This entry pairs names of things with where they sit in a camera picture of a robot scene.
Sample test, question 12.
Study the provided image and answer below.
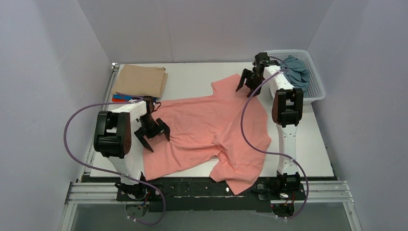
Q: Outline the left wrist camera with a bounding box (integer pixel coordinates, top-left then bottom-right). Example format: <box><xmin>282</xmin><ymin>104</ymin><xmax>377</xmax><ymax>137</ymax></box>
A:
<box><xmin>143</xmin><ymin>96</ymin><xmax>162</xmax><ymax>114</ymax></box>

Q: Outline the orange folded t-shirt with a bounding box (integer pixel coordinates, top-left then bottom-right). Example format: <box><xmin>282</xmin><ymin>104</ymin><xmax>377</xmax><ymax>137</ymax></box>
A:
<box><xmin>111</xmin><ymin>98</ymin><xmax>127</xmax><ymax>103</ymax></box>

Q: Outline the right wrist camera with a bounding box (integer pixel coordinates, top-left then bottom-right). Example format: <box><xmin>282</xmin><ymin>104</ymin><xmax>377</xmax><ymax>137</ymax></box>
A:
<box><xmin>253</xmin><ymin>52</ymin><xmax>271</xmax><ymax>74</ymax></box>

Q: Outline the teal crumpled t-shirt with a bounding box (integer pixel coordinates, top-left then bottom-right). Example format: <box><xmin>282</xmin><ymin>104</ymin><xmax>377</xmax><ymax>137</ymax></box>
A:
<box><xmin>280</xmin><ymin>55</ymin><xmax>310</xmax><ymax>91</ymax></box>

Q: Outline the aluminium frame rail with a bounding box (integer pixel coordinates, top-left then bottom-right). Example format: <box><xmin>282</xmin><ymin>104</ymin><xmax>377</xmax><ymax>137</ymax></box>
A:
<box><xmin>60</xmin><ymin>180</ymin><xmax>362</xmax><ymax>231</ymax></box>

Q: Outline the blue folded t-shirt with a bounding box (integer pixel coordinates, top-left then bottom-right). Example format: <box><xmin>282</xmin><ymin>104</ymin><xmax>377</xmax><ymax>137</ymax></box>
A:
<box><xmin>111</xmin><ymin>94</ymin><xmax>138</xmax><ymax>102</ymax></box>

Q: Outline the white plastic basket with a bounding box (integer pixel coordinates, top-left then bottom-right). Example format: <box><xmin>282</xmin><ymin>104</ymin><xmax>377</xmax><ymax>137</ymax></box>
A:
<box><xmin>266</xmin><ymin>49</ymin><xmax>326</xmax><ymax>104</ymax></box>

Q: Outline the pink t-shirt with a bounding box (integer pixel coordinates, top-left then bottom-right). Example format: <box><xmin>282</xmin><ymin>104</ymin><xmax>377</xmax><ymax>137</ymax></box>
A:
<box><xmin>143</xmin><ymin>74</ymin><xmax>271</xmax><ymax>195</ymax></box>

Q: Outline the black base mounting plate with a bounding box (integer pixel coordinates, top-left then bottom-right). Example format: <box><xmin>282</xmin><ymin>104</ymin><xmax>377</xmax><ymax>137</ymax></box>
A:
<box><xmin>115</xmin><ymin>177</ymin><xmax>306</xmax><ymax>212</ymax></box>

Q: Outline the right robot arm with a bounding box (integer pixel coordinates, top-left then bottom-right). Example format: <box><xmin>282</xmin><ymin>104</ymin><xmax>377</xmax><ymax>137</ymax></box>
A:
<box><xmin>236</xmin><ymin>65</ymin><xmax>304</xmax><ymax>198</ymax></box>

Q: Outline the tan folded t-shirt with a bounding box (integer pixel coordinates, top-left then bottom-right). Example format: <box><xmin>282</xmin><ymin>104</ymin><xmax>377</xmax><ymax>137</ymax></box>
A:
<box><xmin>111</xmin><ymin>64</ymin><xmax>168</xmax><ymax>98</ymax></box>

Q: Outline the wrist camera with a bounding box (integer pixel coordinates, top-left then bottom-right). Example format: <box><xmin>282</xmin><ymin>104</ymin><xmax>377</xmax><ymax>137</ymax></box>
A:
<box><xmin>143</xmin><ymin>96</ymin><xmax>162</xmax><ymax>114</ymax></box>
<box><xmin>253</xmin><ymin>52</ymin><xmax>271</xmax><ymax>74</ymax></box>

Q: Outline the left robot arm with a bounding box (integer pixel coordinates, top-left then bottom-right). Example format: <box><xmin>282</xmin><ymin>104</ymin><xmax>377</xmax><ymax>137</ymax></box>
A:
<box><xmin>93</xmin><ymin>98</ymin><xmax>170</xmax><ymax>186</ymax></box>

